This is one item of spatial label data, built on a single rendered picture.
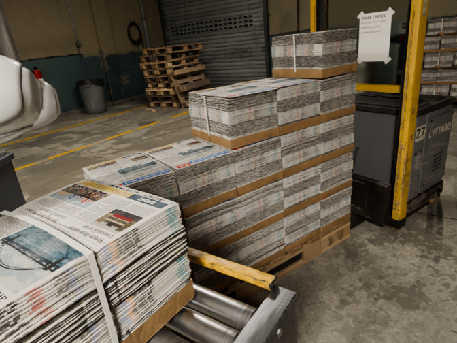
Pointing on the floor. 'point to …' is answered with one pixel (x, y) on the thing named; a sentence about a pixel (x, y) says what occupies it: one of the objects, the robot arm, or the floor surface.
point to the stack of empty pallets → (162, 77)
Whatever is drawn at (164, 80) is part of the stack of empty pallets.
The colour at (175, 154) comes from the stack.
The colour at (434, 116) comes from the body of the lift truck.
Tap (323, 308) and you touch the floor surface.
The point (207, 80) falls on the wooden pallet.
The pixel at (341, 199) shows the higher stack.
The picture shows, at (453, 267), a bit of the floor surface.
